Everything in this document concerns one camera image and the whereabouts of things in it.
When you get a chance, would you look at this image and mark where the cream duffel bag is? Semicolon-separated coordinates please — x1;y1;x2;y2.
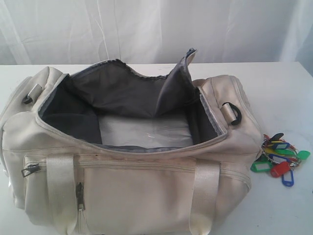
0;49;263;235

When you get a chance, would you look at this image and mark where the colourful key tag bunch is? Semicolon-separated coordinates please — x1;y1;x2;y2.
250;133;311;188

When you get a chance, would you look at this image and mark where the white backdrop curtain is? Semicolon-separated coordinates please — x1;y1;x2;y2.
0;0;313;65

